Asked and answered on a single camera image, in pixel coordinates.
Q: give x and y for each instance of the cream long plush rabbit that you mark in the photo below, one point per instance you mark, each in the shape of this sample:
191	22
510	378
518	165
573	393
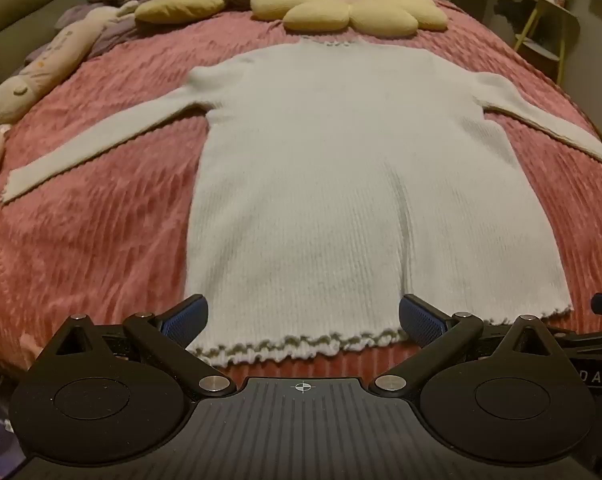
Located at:
46	67

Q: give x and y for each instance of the white knit sweater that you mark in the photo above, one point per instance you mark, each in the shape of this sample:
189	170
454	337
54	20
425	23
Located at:
331	185

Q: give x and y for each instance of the green upholstered headboard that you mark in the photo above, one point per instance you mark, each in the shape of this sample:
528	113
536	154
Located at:
16	5

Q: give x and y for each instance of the yellow-legged side table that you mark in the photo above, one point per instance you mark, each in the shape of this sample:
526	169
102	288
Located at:
556	15

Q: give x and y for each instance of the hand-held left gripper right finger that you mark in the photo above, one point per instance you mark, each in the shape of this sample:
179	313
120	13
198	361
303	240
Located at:
423	321

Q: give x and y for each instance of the yellow leaf-shaped pillow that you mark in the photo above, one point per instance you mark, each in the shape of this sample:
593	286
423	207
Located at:
178	7

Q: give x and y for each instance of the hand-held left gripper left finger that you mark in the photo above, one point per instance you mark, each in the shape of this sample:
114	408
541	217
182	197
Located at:
187	314

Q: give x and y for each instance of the pink textured bedspread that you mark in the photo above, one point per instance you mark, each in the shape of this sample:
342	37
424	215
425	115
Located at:
106	220

